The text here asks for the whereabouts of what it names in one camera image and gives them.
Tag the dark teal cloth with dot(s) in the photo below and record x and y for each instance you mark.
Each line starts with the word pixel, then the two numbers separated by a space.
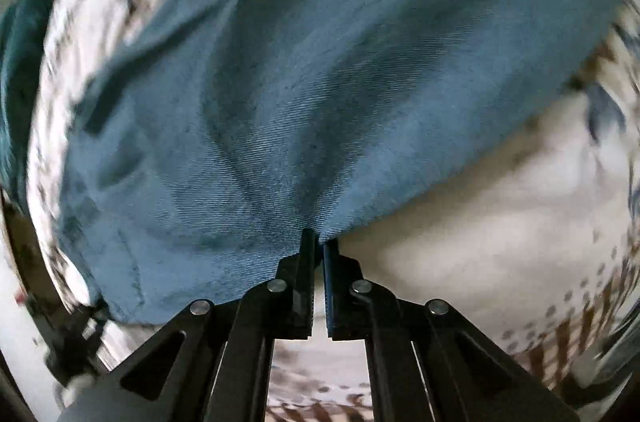
pixel 20 67

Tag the printed blanket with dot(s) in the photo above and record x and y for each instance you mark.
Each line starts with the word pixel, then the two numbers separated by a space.
pixel 500 227

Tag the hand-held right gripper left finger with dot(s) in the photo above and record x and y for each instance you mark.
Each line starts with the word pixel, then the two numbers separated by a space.
pixel 308 254

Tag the blue denim pants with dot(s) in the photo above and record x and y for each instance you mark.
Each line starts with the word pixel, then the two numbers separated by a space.
pixel 325 77

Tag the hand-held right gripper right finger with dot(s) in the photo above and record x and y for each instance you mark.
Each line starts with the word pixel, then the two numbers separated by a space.
pixel 330 262

